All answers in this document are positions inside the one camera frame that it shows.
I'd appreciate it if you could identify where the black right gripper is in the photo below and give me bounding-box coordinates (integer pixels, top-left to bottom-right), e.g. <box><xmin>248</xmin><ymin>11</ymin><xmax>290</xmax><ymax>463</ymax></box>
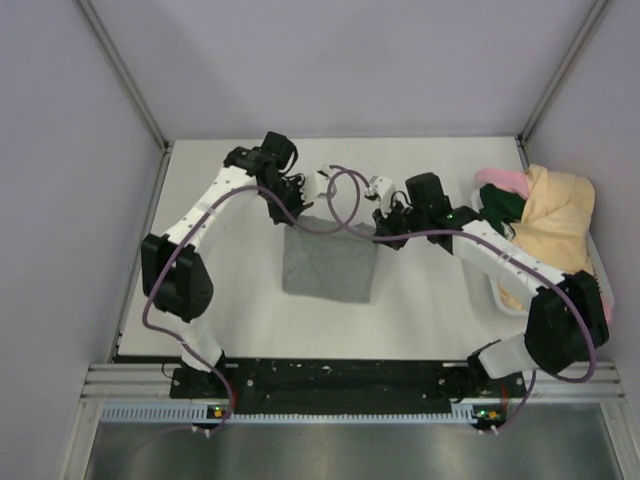
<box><xmin>373</xmin><ymin>197</ymin><xmax>429</xmax><ymax>251</ymax></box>

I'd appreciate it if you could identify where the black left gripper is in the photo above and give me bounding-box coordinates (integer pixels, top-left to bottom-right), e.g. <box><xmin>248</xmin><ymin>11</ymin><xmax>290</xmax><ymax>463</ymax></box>
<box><xmin>259</xmin><ymin>175</ymin><xmax>312</xmax><ymax>225</ymax></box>

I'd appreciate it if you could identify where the grey t shirt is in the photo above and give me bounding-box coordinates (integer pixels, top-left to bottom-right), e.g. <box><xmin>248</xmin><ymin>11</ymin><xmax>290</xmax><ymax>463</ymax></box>
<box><xmin>281</xmin><ymin>226</ymin><xmax>378</xmax><ymax>304</ymax></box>

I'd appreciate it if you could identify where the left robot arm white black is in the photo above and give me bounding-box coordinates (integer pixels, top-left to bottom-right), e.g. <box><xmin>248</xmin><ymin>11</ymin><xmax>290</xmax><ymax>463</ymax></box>
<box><xmin>141</xmin><ymin>131</ymin><xmax>309</xmax><ymax>397</ymax></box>

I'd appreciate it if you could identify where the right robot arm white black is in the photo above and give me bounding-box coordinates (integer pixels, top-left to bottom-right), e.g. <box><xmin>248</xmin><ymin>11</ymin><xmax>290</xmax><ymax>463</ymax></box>
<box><xmin>365</xmin><ymin>173</ymin><xmax>610</xmax><ymax>396</ymax></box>

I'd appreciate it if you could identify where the dark green t shirt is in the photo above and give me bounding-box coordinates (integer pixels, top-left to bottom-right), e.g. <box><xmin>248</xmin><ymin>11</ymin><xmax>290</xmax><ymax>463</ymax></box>
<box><xmin>479</xmin><ymin>184</ymin><xmax>526</xmax><ymax>236</ymax></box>

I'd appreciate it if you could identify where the white laundry basket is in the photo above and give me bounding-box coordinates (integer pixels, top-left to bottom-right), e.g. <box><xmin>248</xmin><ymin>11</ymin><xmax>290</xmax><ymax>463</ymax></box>
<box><xmin>470</xmin><ymin>188</ymin><xmax>615</xmax><ymax>323</ymax></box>

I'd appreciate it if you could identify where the pink t shirt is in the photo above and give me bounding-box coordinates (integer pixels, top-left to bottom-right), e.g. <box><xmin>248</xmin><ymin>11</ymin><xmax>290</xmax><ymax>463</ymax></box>
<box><xmin>473</xmin><ymin>168</ymin><xmax>614</xmax><ymax>326</ymax></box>

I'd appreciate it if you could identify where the yellow t shirt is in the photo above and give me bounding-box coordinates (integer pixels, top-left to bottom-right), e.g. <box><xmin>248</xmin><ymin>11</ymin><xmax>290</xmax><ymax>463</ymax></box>
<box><xmin>494</xmin><ymin>163</ymin><xmax>596</xmax><ymax>311</ymax></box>

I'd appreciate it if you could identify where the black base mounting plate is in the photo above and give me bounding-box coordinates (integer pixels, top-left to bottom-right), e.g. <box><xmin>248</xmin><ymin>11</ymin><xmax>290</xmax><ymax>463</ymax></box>
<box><xmin>169</xmin><ymin>357</ymin><xmax>526</xmax><ymax>416</ymax></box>

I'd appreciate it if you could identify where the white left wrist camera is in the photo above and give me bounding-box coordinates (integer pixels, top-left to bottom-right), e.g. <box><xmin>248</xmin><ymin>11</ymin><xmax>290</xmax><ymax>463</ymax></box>
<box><xmin>302</xmin><ymin>165</ymin><xmax>332</xmax><ymax>203</ymax></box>

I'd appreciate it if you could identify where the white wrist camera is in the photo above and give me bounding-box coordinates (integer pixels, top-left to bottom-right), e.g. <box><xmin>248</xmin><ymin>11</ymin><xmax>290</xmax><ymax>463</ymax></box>
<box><xmin>364</xmin><ymin>176</ymin><xmax>396</xmax><ymax>211</ymax></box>
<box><xmin>302</xmin><ymin>165</ymin><xmax>332</xmax><ymax>203</ymax></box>

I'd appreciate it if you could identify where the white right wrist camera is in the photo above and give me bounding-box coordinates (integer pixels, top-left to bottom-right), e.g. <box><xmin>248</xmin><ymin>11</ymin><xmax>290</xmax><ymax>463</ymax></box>
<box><xmin>364</xmin><ymin>176</ymin><xmax>396</xmax><ymax>211</ymax></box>

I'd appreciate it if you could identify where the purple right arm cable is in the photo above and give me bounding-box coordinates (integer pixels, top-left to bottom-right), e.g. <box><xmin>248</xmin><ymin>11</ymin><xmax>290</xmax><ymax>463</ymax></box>
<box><xmin>327</xmin><ymin>169</ymin><xmax>599</xmax><ymax>439</ymax></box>

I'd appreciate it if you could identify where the left aluminium corner post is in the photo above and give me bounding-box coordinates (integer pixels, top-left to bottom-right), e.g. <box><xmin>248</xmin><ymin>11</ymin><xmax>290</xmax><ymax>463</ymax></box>
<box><xmin>73</xmin><ymin>0</ymin><xmax>170</xmax><ymax>152</ymax></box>

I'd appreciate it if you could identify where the aluminium corner post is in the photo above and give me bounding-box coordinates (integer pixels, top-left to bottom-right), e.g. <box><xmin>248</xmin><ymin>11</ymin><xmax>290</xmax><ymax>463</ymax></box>
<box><xmin>517</xmin><ymin>0</ymin><xmax>613</xmax><ymax>149</ymax></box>
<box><xmin>73</xmin><ymin>0</ymin><xmax>170</xmax><ymax>152</ymax></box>

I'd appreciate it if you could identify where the grey slotted cable duct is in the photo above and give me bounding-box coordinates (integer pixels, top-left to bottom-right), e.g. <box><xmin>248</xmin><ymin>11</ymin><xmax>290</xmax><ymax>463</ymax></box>
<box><xmin>100</xmin><ymin>403</ymin><xmax>504</xmax><ymax>429</ymax></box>

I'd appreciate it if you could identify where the right aluminium corner post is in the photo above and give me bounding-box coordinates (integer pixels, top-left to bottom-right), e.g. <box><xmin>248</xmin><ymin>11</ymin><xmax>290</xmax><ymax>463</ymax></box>
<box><xmin>517</xmin><ymin>0</ymin><xmax>613</xmax><ymax>149</ymax></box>

